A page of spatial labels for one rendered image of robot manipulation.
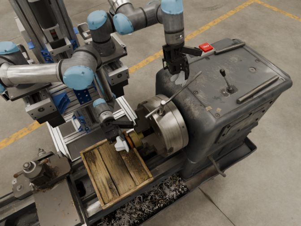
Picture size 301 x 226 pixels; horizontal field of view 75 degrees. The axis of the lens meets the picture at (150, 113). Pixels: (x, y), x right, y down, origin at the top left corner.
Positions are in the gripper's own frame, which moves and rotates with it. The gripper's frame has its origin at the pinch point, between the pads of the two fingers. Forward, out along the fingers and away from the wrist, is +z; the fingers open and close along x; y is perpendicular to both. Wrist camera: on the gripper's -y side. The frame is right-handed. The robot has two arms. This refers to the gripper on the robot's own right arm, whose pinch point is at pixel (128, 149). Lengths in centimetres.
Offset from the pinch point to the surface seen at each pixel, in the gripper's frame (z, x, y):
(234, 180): 33, -108, -88
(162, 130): 5.6, 12.8, -16.1
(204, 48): -25, 19, -63
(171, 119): 3.1, 14.2, -22.4
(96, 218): 13, -37, 31
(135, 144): 0.5, 1.9, -3.9
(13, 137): -127, -108, 95
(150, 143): 4.1, 3.0, -10.5
